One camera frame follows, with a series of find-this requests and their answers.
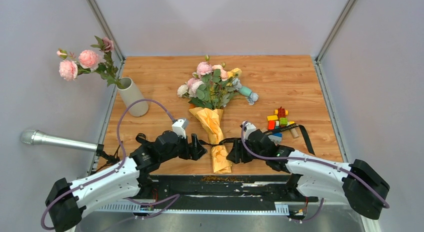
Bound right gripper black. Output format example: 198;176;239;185
226;137;267;164

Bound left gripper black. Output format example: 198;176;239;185
160;132;208;163

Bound black ribbon with gold text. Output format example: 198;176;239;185
130;123;314;162

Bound flower bouquet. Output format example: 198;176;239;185
176;55;240;174

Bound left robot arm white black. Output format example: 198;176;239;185
41;131;207;231

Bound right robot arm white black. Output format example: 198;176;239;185
227;130;390;220

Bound white ceramic vase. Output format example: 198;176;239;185
118;77;149;117

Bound pink flowers in vase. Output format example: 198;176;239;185
56;36;125;89

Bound scattered brown pellets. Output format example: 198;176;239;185
200;175;238;182

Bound grey blue toy block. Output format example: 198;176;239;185
268;133;283;145

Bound pile of coloured toy blocks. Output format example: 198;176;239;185
267;107;295;130

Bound loose blue grey flower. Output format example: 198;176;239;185
246;92;259;105

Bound teal handheld tool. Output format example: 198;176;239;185
237;86;252;97

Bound small black tripod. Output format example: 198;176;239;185
95;144;121;165

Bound silver microphone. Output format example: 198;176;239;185
20;129;104;153

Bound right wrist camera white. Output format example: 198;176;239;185
240;121;257;140

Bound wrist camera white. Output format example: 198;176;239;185
171;118;189;139
240;121;257;140

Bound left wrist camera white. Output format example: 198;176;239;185
171;118;189;139

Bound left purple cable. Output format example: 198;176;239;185
40;98;176;231

